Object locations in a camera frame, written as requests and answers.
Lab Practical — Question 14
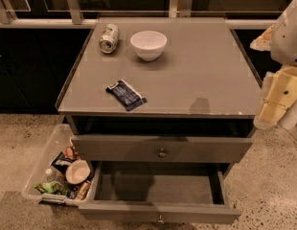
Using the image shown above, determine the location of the grey drawer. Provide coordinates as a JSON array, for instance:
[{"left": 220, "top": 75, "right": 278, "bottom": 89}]
[
  {"left": 72, "top": 135, "right": 252, "bottom": 163},
  {"left": 80, "top": 162, "right": 240, "bottom": 224}
]

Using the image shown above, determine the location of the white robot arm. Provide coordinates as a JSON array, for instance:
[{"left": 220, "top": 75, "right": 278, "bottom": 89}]
[{"left": 250, "top": 0, "right": 297, "bottom": 129}]

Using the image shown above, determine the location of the grey drawer cabinet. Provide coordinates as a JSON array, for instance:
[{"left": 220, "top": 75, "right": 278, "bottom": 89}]
[{"left": 55, "top": 16, "right": 263, "bottom": 177}]

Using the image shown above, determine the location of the grey top drawer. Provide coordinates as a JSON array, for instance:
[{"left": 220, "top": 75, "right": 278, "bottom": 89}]
[{"left": 72, "top": 135, "right": 252, "bottom": 163}]

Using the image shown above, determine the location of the white ceramic bowl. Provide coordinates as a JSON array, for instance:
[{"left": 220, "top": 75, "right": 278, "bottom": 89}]
[{"left": 130, "top": 31, "right": 168, "bottom": 61}]

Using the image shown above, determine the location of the blue snack packet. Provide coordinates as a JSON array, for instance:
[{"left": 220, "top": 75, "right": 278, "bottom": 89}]
[{"left": 105, "top": 80, "right": 148, "bottom": 111}]

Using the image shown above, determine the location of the green white soda can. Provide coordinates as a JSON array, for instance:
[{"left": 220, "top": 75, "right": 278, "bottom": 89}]
[{"left": 99, "top": 24, "right": 120, "bottom": 54}]

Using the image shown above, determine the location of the white bowl in bin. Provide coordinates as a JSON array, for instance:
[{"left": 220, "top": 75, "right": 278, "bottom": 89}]
[{"left": 65, "top": 160, "right": 90, "bottom": 184}]

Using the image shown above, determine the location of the brown snack package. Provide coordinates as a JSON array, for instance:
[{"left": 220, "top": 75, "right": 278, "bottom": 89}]
[{"left": 76, "top": 180, "right": 91, "bottom": 200}]

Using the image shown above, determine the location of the red snack packet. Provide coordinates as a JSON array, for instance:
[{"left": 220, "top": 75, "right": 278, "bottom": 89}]
[{"left": 65, "top": 146, "right": 80, "bottom": 160}]

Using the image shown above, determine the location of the black snack packet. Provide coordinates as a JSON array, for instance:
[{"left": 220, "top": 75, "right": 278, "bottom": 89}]
[{"left": 52, "top": 152, "right": 73, "bottom": 170}]

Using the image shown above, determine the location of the clear plastic storage bin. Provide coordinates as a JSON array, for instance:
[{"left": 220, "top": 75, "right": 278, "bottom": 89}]
[{"left": 22, "top": 124, "right": 92, "bottom": 207}]

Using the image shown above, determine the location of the clear plastic water bottle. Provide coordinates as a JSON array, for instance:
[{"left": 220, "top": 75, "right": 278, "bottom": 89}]
[{"left": 45, "top": 168, "right": 65, "bottom": 184}]

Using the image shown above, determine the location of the green snack bag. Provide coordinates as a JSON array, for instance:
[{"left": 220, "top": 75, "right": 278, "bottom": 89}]
[{"left": 34, "top": 181, "right": 67, "bottom": 196}]

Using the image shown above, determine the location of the metal window railing frame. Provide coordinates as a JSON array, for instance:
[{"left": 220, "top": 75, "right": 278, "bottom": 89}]
[{"left": 0, "top": 0, "right": 291, "bottom": 29}]

